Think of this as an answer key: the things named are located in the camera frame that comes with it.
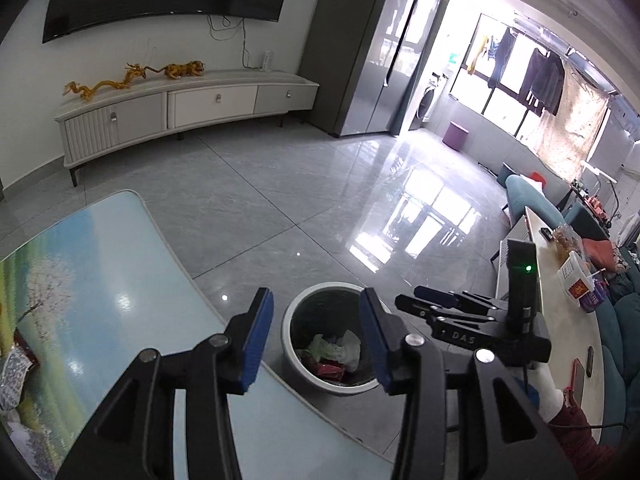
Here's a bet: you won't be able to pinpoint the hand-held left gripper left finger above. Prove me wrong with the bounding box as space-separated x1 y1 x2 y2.
55 287 275 480

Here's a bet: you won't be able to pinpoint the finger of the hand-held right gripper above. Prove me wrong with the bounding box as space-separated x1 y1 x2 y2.
395 295 503 328
414 285 508 311

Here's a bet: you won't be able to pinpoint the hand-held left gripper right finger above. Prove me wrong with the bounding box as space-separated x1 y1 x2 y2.
359 287 586 480

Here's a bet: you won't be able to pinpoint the white tissue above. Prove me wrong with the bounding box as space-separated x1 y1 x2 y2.
335 330 362 371

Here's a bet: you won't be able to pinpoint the white round waste bin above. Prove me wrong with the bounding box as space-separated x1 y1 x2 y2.
281 282 386 395

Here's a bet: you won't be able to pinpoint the person's right forearm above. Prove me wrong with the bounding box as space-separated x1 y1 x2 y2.
545 400 621 461

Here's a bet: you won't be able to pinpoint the person's right hand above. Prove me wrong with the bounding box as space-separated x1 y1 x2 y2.
520 367 568 426

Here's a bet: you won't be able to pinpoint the red white snack box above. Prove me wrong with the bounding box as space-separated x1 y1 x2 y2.
557 252 598 306

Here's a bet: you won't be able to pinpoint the clear snack bag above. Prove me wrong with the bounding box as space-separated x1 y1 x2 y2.
552 222 586 251

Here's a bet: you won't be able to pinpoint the purple snack packet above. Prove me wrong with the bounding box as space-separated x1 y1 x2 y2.
580 280 608 313

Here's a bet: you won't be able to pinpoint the beige coffee table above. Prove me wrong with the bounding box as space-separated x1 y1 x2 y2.
492 205 606 441

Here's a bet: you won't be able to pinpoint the orange cloth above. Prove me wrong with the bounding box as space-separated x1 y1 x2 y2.
580 239 618 273

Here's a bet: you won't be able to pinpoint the teal armchair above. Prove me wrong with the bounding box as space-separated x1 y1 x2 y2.
504 174 553 226

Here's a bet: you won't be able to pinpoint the brown smartphone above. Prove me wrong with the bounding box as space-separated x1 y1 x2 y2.
570 357 586 406

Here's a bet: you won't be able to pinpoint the teal sofa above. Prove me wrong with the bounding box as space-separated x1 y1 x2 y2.
595 285 640 448

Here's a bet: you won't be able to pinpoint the purple stool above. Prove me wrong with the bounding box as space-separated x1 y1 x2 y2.
444 121 468 150

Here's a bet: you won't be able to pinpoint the patterned hanging sheet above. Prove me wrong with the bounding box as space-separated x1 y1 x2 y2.
532 77 611 181

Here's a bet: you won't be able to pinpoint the white washing machine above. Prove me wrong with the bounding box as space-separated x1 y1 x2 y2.
412 72 448 122

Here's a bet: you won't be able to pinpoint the black hanging jacket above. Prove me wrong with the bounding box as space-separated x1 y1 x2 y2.
525 47 566 116

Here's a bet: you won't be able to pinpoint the yellow hanging garment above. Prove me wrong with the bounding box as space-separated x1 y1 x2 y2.
467 35 491 76

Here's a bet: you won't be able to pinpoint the white television cabinet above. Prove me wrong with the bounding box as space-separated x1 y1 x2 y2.
54 69 321 188

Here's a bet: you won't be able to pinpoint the grey double door refrigerator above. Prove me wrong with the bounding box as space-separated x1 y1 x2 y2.
299 0 443 137

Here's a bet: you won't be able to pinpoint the golden tiger figurine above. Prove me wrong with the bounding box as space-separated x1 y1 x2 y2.
161 61 207 81

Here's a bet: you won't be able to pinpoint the golden dragon figurine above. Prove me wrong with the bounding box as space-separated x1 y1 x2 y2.
64 62 161 103

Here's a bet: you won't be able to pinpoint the thin black cable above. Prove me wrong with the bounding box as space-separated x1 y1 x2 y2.
550 419 632 434

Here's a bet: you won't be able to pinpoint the black television cables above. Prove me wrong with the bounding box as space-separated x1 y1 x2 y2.
209 14 252 68

